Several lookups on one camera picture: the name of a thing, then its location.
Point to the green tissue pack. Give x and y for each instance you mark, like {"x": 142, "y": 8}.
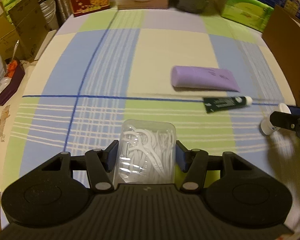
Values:
{"x": 247, "y": 12}

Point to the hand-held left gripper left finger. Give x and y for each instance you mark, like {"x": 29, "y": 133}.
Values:
{"x": 112, "y": 155}

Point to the low brown cardboard box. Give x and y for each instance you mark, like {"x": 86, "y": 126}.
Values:
{"x": 2, "y": 37}

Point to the clear box of floss picks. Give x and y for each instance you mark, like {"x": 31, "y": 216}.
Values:
{"x": 145, "y": 155}

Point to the tall brown cardboard box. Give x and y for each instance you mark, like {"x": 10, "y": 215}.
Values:
{"x": 27, "y": 25}

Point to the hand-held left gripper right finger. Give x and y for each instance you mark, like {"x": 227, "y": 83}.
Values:
{"x": 181, "y": 155}

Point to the purple cosmetic tube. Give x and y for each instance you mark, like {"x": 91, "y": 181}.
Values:
{"x": 202, "y": 78}

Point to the checked cloth covered desktop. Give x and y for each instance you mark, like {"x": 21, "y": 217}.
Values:
{"x": 165, "y": 50}

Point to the dark green cosmetic tube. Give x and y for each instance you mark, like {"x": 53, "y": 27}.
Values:
{"x": 222, "y": 103}

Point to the small white bottle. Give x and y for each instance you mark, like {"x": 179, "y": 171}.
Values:
{"x": 266, "y": 127}

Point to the brown cardboard storage box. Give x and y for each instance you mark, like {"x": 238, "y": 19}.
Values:
{"x": 290, "y": 55}

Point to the stack of white bowls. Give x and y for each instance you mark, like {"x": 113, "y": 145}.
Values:
{"x": 48, "y": 10}

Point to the open dark purple box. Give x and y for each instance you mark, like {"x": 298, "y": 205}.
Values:
{"x": 12, "y": 85}

